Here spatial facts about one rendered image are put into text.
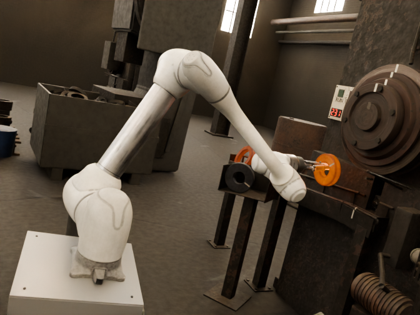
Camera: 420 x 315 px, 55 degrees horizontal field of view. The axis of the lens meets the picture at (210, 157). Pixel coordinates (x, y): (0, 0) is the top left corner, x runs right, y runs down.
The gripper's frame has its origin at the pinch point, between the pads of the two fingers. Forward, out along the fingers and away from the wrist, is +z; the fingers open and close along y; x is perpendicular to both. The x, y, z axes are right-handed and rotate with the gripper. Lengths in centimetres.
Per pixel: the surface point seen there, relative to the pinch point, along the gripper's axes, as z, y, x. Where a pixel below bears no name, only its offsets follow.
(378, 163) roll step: 2.0, 26.5, 9.1
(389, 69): 6, 16, 48
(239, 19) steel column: 267, -621, 145
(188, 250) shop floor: -26, -81, -83
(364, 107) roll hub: -4.4, 17.7, 30.6
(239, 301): -21, -19, -83
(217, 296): -32, -25, -82
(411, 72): 6, 28, 48
